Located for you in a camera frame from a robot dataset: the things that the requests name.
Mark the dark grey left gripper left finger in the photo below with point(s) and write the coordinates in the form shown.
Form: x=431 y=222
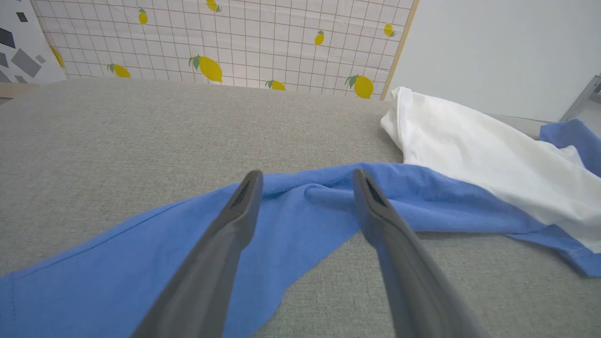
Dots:
x=216 y=263

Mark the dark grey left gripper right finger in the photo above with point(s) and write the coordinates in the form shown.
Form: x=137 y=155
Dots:
x=404 y=263

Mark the blue and white long-sleeve shirt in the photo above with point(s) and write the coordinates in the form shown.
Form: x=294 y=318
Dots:
x=328 y=206

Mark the grey fabric padded bench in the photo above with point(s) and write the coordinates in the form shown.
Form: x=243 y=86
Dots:
x=164 y=141

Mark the lemon print grid partition screen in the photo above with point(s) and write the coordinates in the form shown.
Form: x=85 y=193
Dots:
x=244 y=37

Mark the white panel with grey shapes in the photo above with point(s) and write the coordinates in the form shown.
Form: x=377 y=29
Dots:
x=21 y=42

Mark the grey metal screen stand post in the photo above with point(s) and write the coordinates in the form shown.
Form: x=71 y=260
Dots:
x=584 y=96

